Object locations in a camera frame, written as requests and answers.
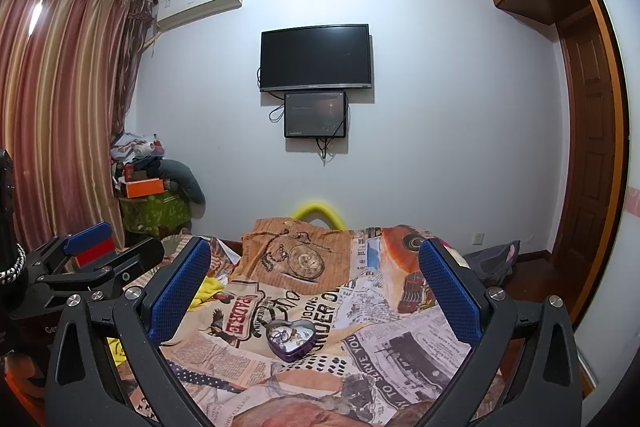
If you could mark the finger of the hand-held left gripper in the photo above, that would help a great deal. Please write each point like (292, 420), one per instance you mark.
(135, 259)
(87, 239)

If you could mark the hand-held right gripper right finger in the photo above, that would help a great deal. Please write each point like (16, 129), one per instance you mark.
(450, 292)

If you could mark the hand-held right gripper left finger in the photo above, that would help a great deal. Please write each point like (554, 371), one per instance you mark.
(180, 287)

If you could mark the purple heart-shaped jewelry box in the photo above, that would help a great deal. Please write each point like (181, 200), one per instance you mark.
(290, 355)

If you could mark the red box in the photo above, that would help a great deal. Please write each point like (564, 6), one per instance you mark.
(97, 258)

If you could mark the yellow cloth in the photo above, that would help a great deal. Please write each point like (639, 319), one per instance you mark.
(210, 292)

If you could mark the green storage box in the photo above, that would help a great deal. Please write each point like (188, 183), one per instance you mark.
(155, 212)

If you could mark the dark bag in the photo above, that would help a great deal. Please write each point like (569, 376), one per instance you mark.
(492, 262)

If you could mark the orange box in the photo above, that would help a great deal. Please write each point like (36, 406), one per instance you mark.
(145, 188)

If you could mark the grey pillow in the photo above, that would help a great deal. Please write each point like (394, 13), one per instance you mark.
(185, 182)

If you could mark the printed blanket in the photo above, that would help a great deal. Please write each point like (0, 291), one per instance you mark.
(350, 307)

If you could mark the striped curtain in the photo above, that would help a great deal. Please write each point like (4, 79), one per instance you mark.
(60, 107)

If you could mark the yellow foam tube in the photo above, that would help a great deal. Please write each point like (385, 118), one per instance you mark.
(317, 208)

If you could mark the wooden door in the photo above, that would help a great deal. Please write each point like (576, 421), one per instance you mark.
(585, 157)

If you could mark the small black monitor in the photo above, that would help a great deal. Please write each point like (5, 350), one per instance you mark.
(315, 114)

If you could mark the white air conditioner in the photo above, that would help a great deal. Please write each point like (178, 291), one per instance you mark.
(200, 2)

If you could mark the white wall socket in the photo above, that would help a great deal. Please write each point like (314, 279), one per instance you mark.
(478, 238)

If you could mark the black wall television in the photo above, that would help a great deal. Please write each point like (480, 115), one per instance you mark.
(315, 57)

